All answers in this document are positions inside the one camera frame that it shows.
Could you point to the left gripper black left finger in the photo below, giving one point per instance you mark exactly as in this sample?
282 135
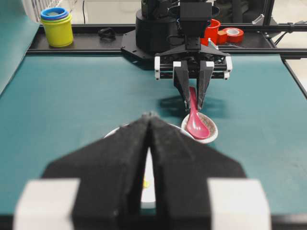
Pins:
94 188

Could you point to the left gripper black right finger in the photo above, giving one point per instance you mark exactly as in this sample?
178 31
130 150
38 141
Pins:
198 188

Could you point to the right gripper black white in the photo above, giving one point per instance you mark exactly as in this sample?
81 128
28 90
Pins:
192 56

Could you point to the pink plastic spoon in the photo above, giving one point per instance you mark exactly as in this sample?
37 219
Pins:
194 125

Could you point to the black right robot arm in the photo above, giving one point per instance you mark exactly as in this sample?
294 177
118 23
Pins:
169 33

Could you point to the red wooden block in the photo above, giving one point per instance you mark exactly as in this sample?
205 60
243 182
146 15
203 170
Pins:
221 37

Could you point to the yellow hexagonal prism block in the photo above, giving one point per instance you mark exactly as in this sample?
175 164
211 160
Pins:
145 184

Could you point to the white round bowl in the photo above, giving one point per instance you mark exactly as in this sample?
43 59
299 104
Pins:
148 199

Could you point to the red plastic cup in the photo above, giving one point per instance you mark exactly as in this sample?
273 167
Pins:
211 32

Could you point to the red tape roll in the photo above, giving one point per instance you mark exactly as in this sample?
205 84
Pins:
234 35

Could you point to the small crackle-pattern white dish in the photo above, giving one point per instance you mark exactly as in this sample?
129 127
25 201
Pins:
210 125

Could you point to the stacked colourful plastic cups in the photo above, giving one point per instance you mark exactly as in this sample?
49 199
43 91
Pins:
57 25

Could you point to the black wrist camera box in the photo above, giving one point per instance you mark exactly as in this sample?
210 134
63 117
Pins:
195 16

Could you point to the black clip on rail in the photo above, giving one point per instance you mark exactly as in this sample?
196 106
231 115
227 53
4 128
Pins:
107 34

